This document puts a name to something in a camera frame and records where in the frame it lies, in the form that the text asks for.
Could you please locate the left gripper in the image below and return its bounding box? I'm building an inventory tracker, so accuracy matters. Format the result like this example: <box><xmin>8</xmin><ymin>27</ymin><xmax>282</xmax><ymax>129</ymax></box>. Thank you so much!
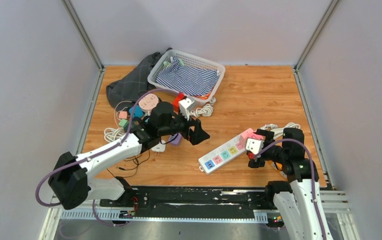
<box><xmin>159</xmin><ymin>109</ymin><xmax>210</xmax><ymax>145</ymax></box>

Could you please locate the purple power strip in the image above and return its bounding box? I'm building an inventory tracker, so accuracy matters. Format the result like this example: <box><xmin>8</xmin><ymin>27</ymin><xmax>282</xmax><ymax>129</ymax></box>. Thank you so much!
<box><xmin>168</xmin><ymin>133</ymin><xmax>183</xmax><ymax>146</ymax></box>

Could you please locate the light pink cube plug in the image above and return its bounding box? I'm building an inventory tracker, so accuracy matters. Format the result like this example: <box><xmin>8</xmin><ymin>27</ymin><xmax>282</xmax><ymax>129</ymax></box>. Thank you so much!
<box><xmin>238</xmin><ymin>128</ymin><xmax>254</xmax><ymax>150</ymax></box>

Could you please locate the white cable of purple strip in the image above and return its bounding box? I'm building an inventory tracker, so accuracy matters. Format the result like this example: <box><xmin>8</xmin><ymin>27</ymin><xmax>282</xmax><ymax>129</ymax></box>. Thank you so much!
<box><xmin>190</xmin><ymin>97</ymin><xmax>217</xmax><ymax>119</ymax></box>

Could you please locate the white long power strip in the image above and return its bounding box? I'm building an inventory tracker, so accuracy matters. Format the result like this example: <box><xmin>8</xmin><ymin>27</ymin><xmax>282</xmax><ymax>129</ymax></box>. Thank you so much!
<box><xmin>198</xmin><ymin>135</ymin><xmax>245</xmax><ymax>175</ymax></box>

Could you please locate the white cube plug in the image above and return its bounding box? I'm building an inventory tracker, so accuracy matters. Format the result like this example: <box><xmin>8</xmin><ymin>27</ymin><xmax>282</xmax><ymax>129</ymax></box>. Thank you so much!
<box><xmin>151</xmin><ymin>140</ymin><xmax>166</xmax><ymax>155</ymax></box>

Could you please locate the red cube plug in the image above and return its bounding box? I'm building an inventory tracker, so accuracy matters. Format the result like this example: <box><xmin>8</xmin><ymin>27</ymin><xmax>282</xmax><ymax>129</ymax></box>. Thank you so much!
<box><xmin>172</xmin><ymin>92</ymin><xmax>186</xmax><ymax>112</ymax></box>

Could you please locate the blue cube plug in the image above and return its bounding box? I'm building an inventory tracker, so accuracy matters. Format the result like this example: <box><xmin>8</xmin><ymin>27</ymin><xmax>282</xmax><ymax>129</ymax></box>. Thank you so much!
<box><xmin>128</xmin><ymin>105</ymin><xmax>144</xmax><ymax>118</ymax></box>

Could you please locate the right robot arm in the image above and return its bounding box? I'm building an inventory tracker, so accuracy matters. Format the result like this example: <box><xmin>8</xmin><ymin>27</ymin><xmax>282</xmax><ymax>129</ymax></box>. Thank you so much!
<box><xmin>245</xmin><ymin>127</ymin><xmax>333</xmax><ymax>240</ymax></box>

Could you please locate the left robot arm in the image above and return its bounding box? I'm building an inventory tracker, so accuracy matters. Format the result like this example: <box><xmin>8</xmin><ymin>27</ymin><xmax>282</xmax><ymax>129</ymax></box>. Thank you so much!
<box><xmin>48</xmin><ymin>101</ymin><xmax>210</xmax><ymax>210</ymax></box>

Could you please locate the round pink power socket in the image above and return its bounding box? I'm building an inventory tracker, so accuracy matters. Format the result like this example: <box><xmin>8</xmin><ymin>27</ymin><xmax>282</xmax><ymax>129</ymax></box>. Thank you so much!
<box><xmin>138</xmin><ymin>93</ymin><xmax>160</xmax><ymax>114</ymax></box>

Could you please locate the small green plug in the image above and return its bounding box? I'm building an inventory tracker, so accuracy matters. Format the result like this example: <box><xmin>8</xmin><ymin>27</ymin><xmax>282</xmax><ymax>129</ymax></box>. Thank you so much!
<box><xmin>118</xmin><ymin>119</ymin><xmax>129</xmax><ymax>129</ymax></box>

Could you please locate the small pink plug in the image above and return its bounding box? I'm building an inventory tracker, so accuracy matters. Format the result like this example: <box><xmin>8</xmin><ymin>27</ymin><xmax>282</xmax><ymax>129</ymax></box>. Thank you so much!
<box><xmin>117</xmin><ymin>110</ymin><xmax>128</xmax><ymax>120</ymax></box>

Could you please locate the blue striped cloth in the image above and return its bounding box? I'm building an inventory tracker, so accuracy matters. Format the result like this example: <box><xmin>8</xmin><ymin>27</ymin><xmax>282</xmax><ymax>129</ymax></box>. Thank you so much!
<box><xmin>156</xmin><ymin>56</ymin><xmax>220</xmax><ymax>100</ymax></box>

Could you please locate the white plastic basket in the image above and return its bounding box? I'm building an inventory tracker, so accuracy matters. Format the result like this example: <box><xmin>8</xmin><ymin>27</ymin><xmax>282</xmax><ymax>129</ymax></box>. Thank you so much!
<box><xmin>147</xmin><ymin>49</ymin><xmax>226</xmax><ymax>106</ymax></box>

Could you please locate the dark grey checked cloth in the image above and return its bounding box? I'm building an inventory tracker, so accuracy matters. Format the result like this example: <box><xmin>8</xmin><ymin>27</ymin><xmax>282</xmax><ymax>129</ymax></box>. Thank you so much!
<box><xmin>106</xmin><ymin>52</ymin><xmax>162</xmax><ymax>108</ymax></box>

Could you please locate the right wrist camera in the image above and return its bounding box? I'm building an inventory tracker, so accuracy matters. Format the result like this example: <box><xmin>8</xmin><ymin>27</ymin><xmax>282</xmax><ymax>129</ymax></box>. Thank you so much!
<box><xmin>245</xmin><ymin>137</ymin><xmax>264</xmax><ymax>155</ymax></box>

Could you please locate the white cable of orange strip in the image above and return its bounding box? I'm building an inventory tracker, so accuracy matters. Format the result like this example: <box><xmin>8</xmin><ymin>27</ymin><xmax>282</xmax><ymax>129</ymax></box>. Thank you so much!
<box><xmin>275</xmin><ymin>121</ymin><xmax>301</xmax><ymax>140</ymax></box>

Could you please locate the black thin cable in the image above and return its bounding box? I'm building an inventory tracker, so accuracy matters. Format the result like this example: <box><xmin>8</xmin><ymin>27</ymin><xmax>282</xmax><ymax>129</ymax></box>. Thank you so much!
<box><xmin>106</xmin><ymin>149</ymin><xmax>152</xmax><ymax>180</ymax></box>

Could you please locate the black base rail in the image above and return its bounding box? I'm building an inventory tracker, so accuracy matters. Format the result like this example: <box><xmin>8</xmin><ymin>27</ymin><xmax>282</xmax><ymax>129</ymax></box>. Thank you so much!
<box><xmin>96</xmin><ymin>186</ymin><xmax>275</xmax><ymax>220</ymax></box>

